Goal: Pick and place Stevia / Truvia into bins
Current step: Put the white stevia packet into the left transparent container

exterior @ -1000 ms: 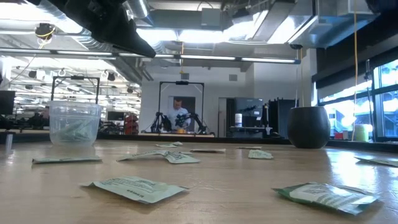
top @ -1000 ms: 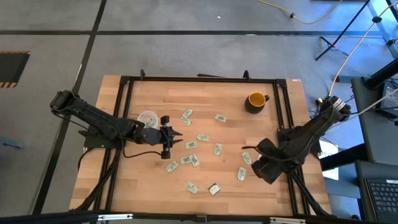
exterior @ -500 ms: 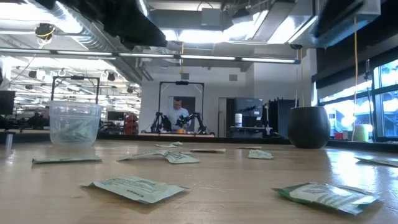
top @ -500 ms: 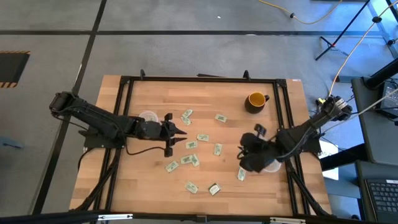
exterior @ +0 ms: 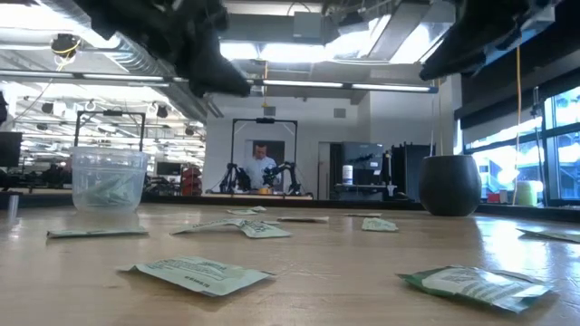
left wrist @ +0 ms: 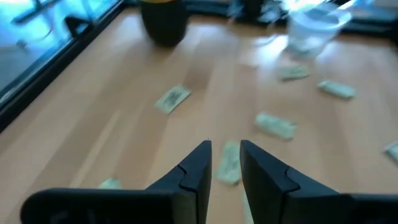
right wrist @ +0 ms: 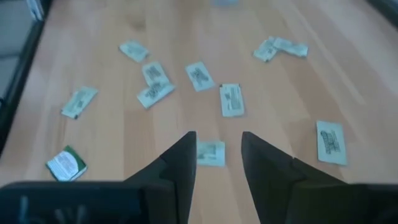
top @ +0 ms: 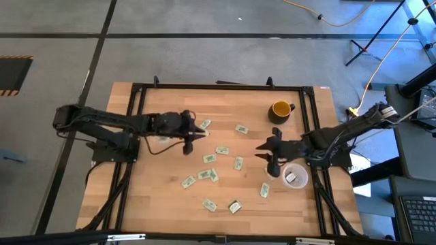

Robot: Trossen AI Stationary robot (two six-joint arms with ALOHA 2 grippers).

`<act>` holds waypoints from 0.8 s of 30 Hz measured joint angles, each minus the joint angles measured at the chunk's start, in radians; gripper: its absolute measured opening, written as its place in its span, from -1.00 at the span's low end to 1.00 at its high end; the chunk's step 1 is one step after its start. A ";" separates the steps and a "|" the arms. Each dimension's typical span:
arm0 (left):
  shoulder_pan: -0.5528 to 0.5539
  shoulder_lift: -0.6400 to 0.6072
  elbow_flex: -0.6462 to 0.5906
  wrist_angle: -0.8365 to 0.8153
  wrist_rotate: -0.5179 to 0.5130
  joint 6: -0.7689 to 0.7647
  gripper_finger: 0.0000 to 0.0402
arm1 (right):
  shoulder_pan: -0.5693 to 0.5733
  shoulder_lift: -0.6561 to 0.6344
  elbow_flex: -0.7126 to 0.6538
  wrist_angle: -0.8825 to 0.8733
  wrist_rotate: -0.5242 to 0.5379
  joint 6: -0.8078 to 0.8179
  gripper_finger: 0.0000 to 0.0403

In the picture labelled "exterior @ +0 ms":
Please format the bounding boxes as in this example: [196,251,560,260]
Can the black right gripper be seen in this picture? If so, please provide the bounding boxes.
[419,0,563,82]

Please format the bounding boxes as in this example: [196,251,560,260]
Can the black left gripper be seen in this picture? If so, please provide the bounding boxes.
[90,0,253,99]

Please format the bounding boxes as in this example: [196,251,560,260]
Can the clear plastic tub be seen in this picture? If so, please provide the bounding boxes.
[70,146,150,215]

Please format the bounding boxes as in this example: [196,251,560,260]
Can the red storage bins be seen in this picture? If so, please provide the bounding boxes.
[180,166,203,197]

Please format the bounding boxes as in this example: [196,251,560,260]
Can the dark green Truvia packet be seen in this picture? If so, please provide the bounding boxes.
[396,264,554,314]

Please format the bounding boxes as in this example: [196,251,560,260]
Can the long ceiling light strip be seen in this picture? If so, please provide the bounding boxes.
[0,68,440,95]

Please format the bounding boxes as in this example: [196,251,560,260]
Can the person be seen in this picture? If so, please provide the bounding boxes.
[244,142,278,190]

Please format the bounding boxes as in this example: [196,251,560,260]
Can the background wooden table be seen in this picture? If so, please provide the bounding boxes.
[201,191,314,201]

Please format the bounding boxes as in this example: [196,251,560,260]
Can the black tall cabinet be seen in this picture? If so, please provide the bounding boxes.
[390,142,436,201]

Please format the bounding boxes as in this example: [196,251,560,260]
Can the dark round bowl yellow inside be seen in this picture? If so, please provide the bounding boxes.
[417,154,483,217]

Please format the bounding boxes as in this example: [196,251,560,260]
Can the yellow-green roll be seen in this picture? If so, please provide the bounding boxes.
[515,179,544,207]

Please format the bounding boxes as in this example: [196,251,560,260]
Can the black computer monitor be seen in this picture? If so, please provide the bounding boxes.
[0,131,24,168]

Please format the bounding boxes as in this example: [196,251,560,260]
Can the silver ribbed air duct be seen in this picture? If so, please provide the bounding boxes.
[40,0,214,121]

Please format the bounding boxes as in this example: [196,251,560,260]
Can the black background gantry frame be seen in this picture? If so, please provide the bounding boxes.
[71,110,147,187]
[229,117,299,196]

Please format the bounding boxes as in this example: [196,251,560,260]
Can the yellow hanging cable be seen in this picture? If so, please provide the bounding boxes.
[512,44,522,205]

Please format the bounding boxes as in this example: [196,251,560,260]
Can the black yellow ceiling cable reel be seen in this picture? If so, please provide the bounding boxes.
[50,32,82,60]

